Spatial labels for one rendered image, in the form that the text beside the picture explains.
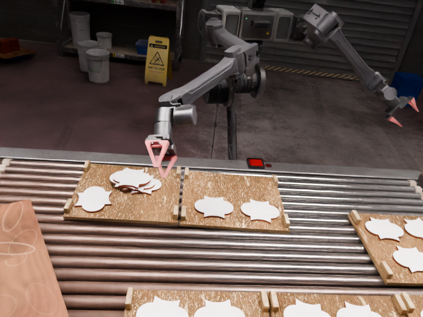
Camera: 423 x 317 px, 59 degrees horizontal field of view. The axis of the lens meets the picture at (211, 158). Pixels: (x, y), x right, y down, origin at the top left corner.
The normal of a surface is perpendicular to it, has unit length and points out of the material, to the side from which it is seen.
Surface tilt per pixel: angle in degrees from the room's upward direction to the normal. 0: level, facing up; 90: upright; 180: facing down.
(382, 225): 0
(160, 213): 0
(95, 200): 0
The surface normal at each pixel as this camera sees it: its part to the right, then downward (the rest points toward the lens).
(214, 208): 0.10, -0.85
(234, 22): 0.28, 0.53
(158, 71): -0.11, 0.32
